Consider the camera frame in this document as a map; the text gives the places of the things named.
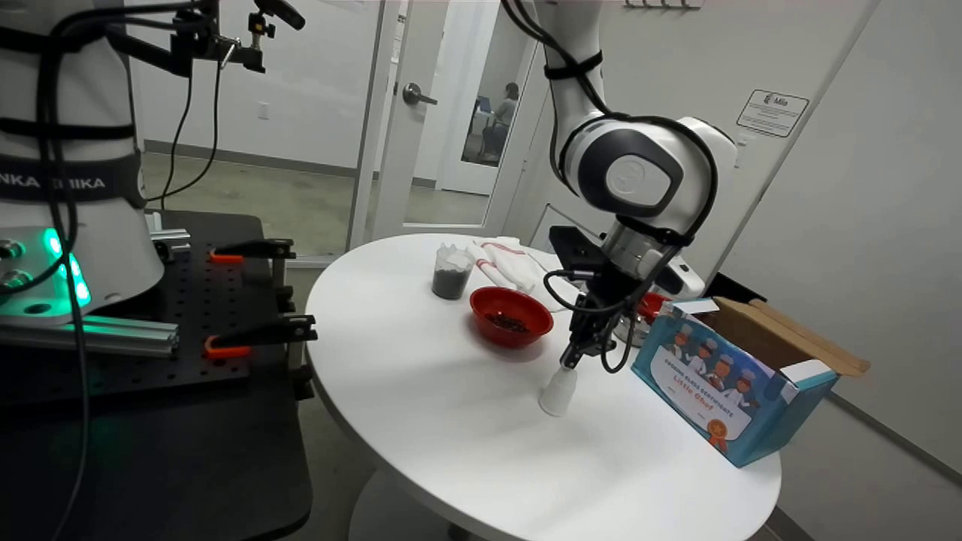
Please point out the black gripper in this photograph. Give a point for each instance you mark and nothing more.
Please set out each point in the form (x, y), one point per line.
(605, 312)

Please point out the white plastic bottle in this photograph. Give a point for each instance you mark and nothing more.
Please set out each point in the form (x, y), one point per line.
(558, 391)

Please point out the blue printed cardboard box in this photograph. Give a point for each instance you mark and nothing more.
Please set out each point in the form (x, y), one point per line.
(717, 391)

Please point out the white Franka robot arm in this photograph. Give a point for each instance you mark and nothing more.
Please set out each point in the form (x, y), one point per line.
(642, 171)

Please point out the red bowl with coffee beans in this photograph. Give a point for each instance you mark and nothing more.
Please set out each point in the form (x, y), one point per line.
(511, 339)

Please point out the coffee beans pile in bowl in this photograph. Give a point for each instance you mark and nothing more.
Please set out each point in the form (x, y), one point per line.
(505, 320)

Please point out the small red round object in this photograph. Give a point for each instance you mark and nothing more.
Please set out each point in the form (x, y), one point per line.
(652, 305)

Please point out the white towel with red stripes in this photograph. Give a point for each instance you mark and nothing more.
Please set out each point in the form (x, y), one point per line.
(493, 249)
(529, 269)

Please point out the coffee beans in cup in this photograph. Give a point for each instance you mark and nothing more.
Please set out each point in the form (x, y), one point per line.
(450, 283)

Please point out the white door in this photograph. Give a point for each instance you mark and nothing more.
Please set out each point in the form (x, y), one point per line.
(386, 121)

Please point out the black breadboard cart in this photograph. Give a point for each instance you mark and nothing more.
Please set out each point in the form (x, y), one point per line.
(200, 441)

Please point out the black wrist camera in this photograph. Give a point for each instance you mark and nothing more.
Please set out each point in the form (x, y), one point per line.
(573, 252)

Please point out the white wall sign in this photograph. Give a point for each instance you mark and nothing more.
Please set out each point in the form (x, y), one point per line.
(774, 113)

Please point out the black camera on mount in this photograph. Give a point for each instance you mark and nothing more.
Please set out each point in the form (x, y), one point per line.
(215, 30)

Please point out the aluminium rail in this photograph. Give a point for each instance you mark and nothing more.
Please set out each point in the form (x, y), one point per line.
(91, 336)

